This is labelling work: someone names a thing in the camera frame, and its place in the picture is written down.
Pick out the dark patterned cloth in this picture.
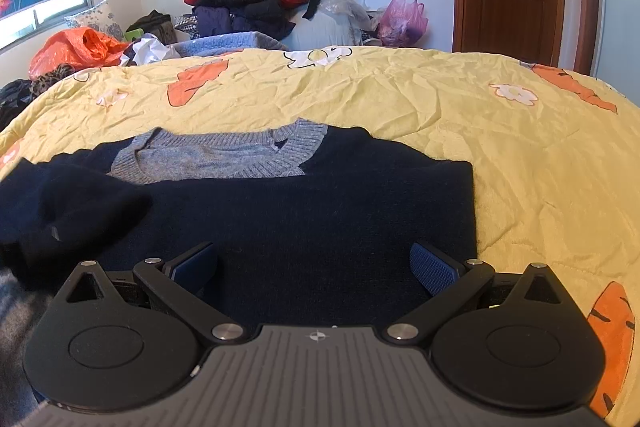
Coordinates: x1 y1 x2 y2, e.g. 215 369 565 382
0 79 34 130

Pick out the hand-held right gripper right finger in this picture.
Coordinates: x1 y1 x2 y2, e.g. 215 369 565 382
381 242 572 348

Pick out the pink plastic bag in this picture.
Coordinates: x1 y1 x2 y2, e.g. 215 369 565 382
377 0 430 48

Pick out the clear plastic bag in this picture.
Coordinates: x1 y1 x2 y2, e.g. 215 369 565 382
320 0 374 32

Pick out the black and green bag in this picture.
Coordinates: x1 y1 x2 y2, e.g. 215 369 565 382
125 9 177 46

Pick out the yellow carrot print blanket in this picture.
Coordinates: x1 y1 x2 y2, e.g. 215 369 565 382
0 44 640 427

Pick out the leopard print cloth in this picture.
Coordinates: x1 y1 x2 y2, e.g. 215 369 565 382
30 63 77 100

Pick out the navy and grey knitted sweater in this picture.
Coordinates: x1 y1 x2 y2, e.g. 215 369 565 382
0 118 478 338

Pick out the purple garment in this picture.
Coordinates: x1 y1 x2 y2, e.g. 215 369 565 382
192 6 237 40

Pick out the grey-blue fabric bundle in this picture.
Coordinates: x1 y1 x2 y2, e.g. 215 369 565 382
290 7 364 49

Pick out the orange plastic bag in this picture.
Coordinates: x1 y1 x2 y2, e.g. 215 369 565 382
28 27 132 80

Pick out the floral pillow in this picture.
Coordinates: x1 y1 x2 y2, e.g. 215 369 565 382
62 0 126 42

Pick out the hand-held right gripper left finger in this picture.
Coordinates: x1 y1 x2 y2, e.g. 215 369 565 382
61 242 247 348

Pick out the black padded jacket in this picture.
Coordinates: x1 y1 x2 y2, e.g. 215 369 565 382
192 0 301 38

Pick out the light blue knitted cloth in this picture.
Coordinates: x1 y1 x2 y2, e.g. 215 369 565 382
175 31 291 58

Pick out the white crumpled plastic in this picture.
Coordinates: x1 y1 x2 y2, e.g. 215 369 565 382
131 34 181 66

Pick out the window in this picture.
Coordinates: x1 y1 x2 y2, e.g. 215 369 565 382
0 0 97 54

